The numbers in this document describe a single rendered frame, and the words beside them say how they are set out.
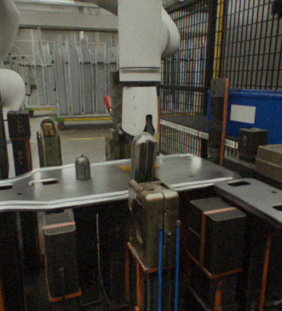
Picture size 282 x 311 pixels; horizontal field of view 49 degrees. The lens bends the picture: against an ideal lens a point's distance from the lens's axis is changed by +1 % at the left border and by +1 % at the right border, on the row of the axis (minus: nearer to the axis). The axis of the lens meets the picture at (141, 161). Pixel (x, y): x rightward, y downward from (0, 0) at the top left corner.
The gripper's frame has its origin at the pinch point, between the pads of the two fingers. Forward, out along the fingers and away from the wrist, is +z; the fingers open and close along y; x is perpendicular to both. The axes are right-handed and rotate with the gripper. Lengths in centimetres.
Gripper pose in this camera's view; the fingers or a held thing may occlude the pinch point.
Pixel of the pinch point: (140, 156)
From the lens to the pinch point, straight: 68.3
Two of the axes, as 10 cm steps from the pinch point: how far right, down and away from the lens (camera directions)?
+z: 0.0, 9.6, 2.7
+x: 9.3, -1.0, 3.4
